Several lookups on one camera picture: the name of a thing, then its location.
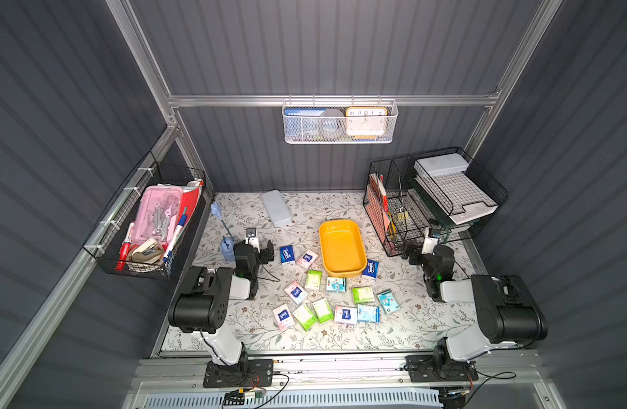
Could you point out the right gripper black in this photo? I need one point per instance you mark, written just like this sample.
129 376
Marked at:
418 256

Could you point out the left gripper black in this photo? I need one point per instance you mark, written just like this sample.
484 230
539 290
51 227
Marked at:
263 251

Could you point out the dark blue tissue pack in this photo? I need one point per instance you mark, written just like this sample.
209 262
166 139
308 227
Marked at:
287 255
371 270

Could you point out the pink tissue pack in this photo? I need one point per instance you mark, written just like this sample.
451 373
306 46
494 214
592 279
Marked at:
307 259
296 292
346 315
283 317

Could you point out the green tissue pack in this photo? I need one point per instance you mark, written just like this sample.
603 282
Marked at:
323 310
313 280
305 316
363 294

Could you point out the teal cartoon tissue pack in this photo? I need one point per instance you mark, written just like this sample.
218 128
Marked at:
336 284

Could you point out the yellow storage box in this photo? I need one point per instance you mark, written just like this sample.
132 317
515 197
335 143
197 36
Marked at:
342 248

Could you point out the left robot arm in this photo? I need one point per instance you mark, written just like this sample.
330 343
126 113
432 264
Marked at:
201 303

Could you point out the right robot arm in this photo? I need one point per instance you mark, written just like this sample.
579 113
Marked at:
507 316

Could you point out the blue box in basket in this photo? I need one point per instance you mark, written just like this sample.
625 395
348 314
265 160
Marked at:
301 124

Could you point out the blue brush holder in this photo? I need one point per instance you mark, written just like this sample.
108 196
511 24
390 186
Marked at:
227 242

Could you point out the white plastic case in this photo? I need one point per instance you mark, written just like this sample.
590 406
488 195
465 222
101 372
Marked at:
277 209

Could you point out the white paper stack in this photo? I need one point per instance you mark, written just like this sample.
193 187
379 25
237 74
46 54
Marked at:
445 179

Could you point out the light blue tissue pack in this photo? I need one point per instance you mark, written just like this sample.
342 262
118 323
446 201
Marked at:
368 314

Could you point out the pink pencil case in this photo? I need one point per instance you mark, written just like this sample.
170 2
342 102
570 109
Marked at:
158 214

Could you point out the red marker pen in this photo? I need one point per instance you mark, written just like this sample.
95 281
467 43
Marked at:
125 248

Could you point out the grey tape roll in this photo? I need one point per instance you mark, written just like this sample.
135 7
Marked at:
332 124

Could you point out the yellow alarm clock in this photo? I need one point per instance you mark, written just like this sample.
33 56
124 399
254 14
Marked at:
366 122

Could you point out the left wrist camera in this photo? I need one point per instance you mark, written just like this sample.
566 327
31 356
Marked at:
252 237

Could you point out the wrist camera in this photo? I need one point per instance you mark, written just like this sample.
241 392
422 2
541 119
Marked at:
430 240
252 237

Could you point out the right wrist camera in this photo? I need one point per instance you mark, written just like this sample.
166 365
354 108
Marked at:
430 240

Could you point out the black wire desk organizer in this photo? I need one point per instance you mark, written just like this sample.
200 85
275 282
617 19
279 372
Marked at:
400 209

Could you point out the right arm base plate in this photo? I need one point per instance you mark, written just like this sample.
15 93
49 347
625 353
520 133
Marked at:
424 368

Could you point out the black wire side basket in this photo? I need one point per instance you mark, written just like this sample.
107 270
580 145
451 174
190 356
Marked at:
107 239

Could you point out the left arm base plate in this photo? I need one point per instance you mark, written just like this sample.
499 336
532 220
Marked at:
252 373

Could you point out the white wire wall basket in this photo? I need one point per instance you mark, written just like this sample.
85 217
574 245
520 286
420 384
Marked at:
343 105

